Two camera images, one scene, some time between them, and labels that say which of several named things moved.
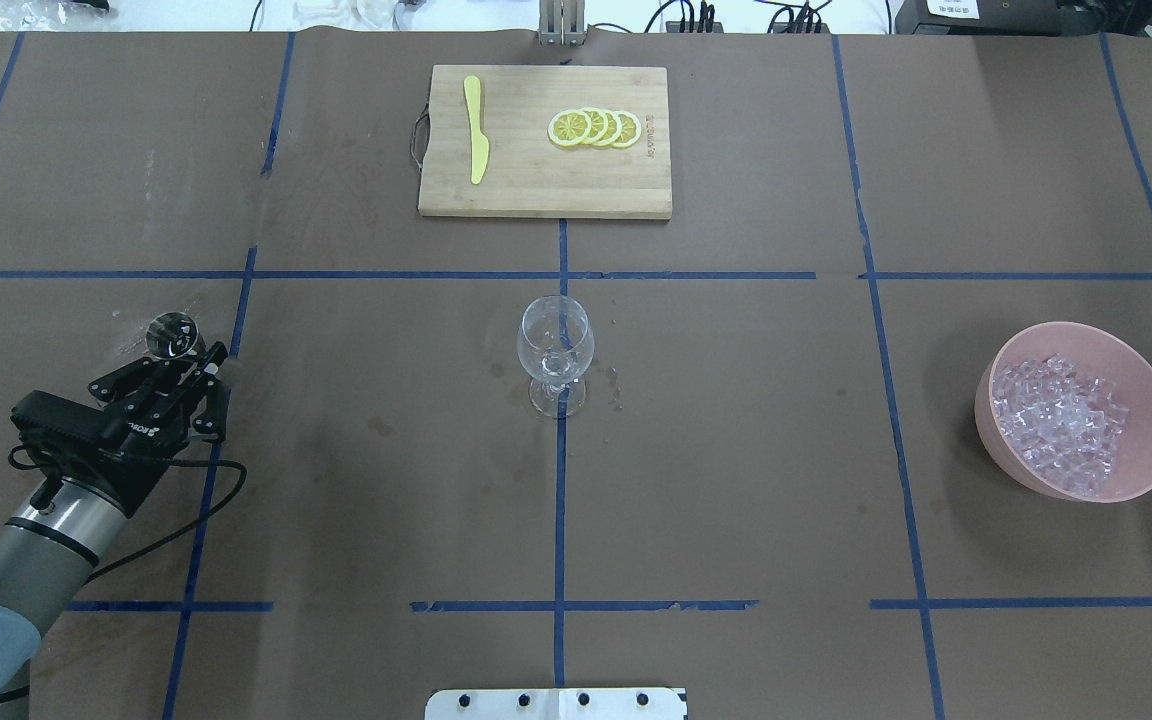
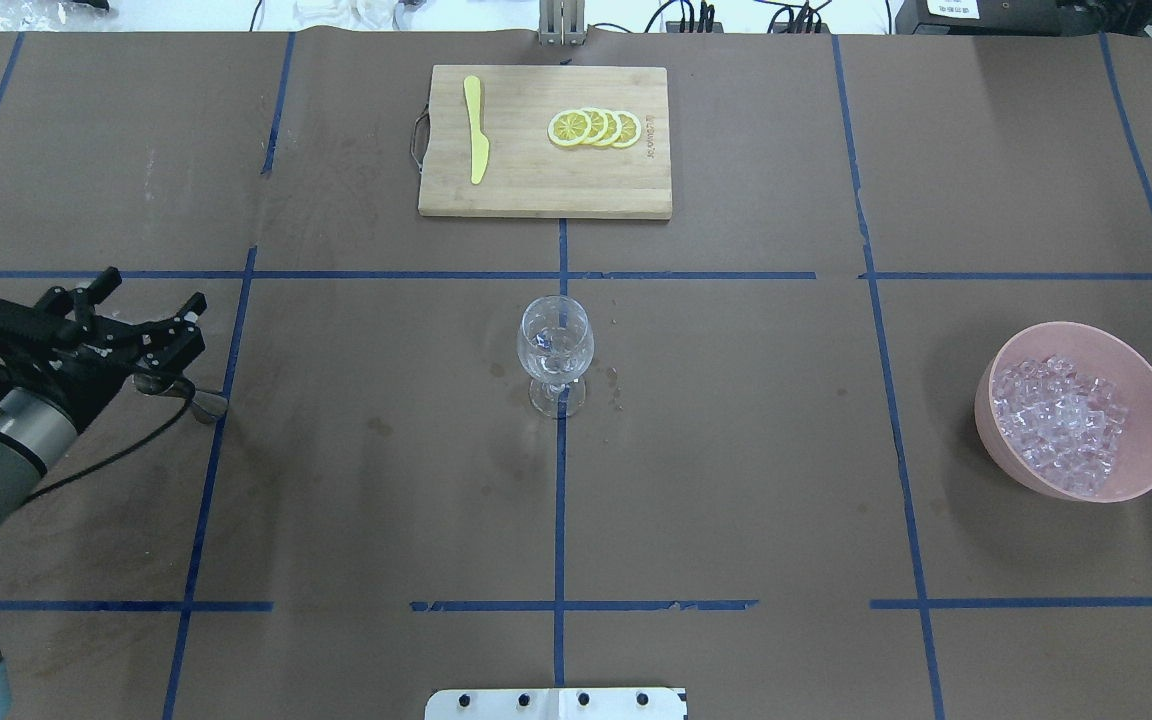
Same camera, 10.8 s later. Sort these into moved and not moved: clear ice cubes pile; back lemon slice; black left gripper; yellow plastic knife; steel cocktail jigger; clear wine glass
Moved: steel cocktail jigger; black left gripper
Not moved: back lemon slice; yellow plastic knife; clear ice cubes pile; clear wine glass
